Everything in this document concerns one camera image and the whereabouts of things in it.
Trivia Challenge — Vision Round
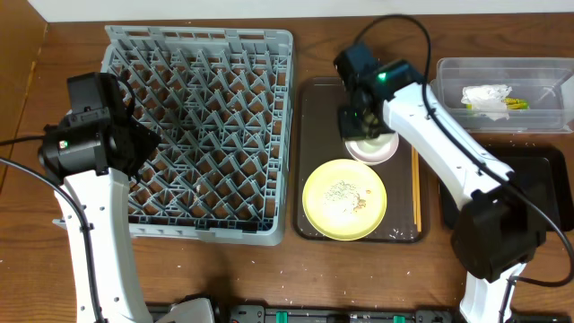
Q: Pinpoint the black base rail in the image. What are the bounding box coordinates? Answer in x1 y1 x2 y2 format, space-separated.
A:
145 293 570 323

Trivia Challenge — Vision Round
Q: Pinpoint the yellow green snack wrapper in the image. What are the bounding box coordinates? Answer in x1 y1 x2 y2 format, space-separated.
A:
461 98 530 110

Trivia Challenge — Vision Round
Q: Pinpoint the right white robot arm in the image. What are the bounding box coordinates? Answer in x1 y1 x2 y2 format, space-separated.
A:
334 42 546 322

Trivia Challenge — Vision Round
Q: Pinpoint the white napkin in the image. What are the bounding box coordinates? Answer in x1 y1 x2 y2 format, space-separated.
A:
461 84 512 121

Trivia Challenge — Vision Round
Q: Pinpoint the dark brown serving tray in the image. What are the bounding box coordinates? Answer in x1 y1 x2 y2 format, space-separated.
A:
292 77 429 244

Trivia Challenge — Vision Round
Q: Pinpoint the clear plastic bin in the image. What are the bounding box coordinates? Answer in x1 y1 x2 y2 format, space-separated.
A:
430 57 573 134

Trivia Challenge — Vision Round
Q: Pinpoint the right wooden chopstick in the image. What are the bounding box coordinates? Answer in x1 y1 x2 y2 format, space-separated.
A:
412 148 422 232

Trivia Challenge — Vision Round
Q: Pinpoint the yellow plate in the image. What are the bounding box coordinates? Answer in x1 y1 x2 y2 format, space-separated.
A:
301 159 387 241

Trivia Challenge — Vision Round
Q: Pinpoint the grey dishwasher rack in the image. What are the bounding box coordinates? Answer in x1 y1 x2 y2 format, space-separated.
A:
101 25 295 246

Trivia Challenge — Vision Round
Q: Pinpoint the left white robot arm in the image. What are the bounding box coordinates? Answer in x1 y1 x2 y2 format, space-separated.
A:
38 73 161 322

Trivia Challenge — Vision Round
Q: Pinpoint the black tray bin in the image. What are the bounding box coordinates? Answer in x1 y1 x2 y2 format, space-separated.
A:
439 144 574 232

